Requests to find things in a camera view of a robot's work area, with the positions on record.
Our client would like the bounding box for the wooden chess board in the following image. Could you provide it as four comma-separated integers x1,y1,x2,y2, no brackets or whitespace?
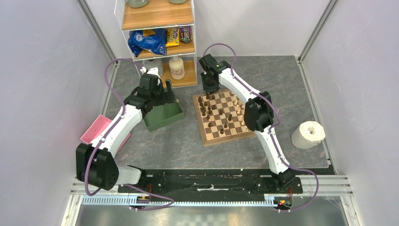
192,89,255,146

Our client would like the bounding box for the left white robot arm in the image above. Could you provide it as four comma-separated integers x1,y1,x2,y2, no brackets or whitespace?
76,73,176,196

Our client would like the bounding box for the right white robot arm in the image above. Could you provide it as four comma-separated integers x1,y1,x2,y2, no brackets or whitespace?
199,54,295,193

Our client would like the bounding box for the green plastic tray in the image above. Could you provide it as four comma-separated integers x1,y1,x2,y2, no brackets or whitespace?
144,98,184,132

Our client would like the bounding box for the cream lotion bottle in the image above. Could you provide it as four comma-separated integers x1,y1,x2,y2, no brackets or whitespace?
169,56,185,80

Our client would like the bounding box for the brown candy bag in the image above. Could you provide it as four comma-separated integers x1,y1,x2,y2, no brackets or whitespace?
179,26,192,44

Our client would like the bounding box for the blue snack bag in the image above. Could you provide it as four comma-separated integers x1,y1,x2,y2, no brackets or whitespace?
128,28,167,57

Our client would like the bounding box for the yellow candy bag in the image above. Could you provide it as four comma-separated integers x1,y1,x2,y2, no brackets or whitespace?
166,27,180,47

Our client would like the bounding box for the pink plastic tray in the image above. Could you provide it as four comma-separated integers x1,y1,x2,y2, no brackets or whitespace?
76,113,140,158

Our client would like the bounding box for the white paper roll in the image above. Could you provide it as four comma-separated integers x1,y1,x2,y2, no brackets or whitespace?
291,121,326,150

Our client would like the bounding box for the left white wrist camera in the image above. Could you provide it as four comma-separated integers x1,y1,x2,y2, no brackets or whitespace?
140,67,161,86

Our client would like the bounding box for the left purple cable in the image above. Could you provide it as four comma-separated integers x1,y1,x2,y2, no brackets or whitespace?
84,58,175,212

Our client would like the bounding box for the purple cable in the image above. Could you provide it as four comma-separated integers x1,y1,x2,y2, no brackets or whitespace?
202,43,319,213
84,58,175,212

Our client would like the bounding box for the white wire wooden shelf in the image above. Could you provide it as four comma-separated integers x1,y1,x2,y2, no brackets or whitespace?
114,0,198,88

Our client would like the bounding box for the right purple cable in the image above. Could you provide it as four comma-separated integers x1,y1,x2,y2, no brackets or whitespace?
202,43,319,213

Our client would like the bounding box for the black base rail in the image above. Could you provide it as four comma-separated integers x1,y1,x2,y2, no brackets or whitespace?
136,169,303,203

